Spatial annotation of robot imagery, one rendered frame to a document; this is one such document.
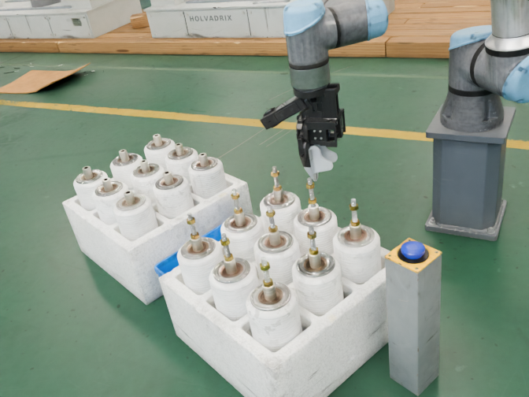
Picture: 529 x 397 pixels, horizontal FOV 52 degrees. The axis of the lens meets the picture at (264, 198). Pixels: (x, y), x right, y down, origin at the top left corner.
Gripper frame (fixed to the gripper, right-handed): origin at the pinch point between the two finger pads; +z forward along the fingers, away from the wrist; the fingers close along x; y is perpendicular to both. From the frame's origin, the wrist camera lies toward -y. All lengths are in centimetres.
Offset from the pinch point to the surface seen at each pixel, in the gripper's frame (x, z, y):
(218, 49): 192, 31, -121
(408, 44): 179, 28, -8
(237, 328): -30.0, 17.1, -7.7
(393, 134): 92, 35, 0
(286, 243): -11.9, 9.8, -2.8
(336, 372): -24.9, 30.8, 9.4
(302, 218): -2.5, 9.8, -2.5
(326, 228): -4.2, 10.7, 3.3
